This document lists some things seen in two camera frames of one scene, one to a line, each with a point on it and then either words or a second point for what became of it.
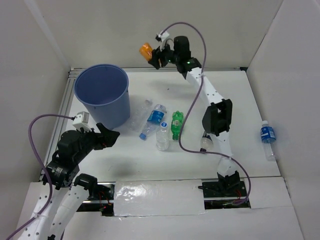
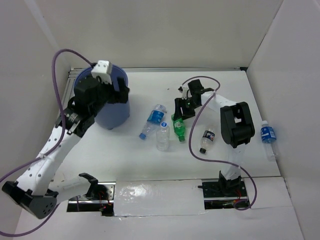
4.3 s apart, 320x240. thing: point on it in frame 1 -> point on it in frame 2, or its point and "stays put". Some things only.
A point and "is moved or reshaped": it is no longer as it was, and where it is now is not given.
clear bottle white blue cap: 162,137 stays put
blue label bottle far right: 268,137 stays put
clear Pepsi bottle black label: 206,143 stays put
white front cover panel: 158,197 stays put
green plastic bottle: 177,124 is moved or reshaped
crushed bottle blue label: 154,119 stays put
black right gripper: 155,58 -> 180,103
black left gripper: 108,137 -> 121,96
